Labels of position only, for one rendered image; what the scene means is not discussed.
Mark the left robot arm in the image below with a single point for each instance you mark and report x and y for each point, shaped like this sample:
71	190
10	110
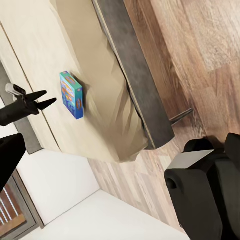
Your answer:
23	106

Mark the board game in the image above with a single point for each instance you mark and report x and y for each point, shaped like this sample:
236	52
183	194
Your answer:
72	94

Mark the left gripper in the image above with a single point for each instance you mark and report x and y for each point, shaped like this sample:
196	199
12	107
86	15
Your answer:
27	105

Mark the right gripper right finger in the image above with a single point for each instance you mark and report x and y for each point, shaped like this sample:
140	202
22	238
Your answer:
232	149

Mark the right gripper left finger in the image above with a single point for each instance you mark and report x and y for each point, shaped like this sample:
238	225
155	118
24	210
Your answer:
12	150

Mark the fixed window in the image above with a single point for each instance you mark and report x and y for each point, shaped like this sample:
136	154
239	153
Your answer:
18	214

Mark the bed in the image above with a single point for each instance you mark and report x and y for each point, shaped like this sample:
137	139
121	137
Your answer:
95	41

